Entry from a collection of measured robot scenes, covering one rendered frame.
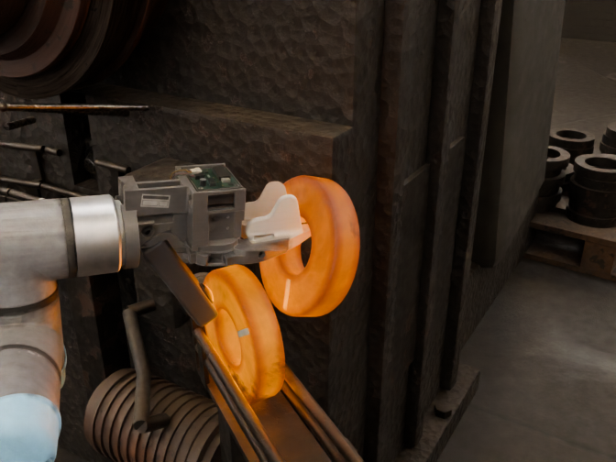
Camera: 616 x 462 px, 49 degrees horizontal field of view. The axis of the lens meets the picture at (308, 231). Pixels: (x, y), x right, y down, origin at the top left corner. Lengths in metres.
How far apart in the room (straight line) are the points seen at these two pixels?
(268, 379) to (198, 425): 0.22
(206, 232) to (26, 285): 0.17
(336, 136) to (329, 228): 0.22
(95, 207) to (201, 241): 0.10
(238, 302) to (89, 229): 0.17
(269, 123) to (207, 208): 0.30
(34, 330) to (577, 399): 1.50
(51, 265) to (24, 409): 0.14
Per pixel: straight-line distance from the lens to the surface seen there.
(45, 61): 1.01
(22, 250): 0.63
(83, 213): 0.64
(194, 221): 0.65
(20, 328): 0.65
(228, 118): 0.96
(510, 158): 1.74
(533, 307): 2.24
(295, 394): 0.74
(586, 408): 1.88
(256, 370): 0.71
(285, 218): 0.69
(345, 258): 0.68
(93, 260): 0.64
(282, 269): 0.75
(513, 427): 1.77
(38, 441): 0.55
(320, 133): 0.89
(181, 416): 0.94
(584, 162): 2.50
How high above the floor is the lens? 1.14
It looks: 26 degrees down
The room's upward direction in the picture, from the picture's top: straight up
